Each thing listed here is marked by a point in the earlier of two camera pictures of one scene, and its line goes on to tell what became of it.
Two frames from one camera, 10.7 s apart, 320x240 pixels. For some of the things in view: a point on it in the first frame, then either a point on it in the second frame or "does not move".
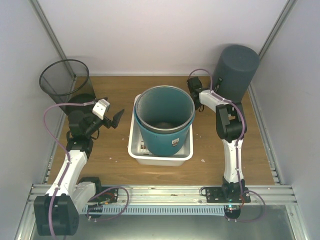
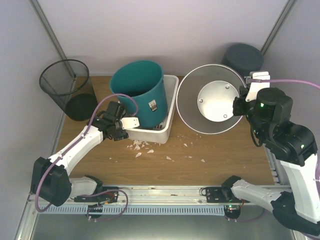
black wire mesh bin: x=67 y=81 does not move
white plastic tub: x=137 y=150 to x=161 y=134
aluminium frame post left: x=48 y=28 does not move
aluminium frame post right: x=288 y=6 does not move
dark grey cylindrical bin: x=234 y=72 does not move
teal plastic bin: x=162 y=145 to x=142 y=81
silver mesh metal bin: x=164 y=109 to x=204 y=99
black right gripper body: x=196 y=105 to x=237 y=109
